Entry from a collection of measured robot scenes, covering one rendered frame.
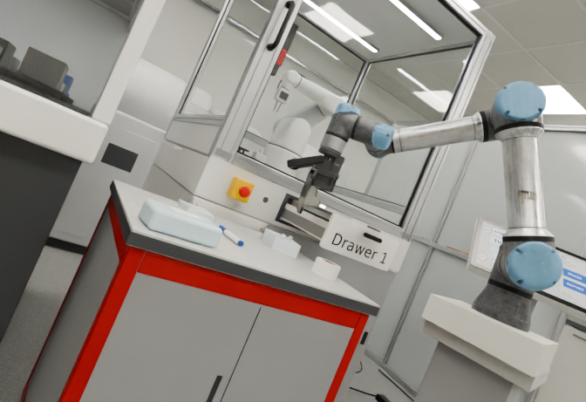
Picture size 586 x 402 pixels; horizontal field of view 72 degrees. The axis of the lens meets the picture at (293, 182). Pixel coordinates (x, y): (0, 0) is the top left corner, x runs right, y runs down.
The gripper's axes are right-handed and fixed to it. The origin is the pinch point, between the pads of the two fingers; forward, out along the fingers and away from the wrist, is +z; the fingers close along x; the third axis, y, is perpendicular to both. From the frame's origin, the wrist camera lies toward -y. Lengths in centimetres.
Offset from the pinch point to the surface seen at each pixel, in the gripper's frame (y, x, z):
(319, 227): 7.6, 6.0, 2.9
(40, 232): -52, -34, 31
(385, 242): 28.9, 14.2, -0.8
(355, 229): 18.3, 5.2, -0.9
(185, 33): -231, 258, -118
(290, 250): 3.7, -4.9, 12.2
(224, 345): 4, -40, 31
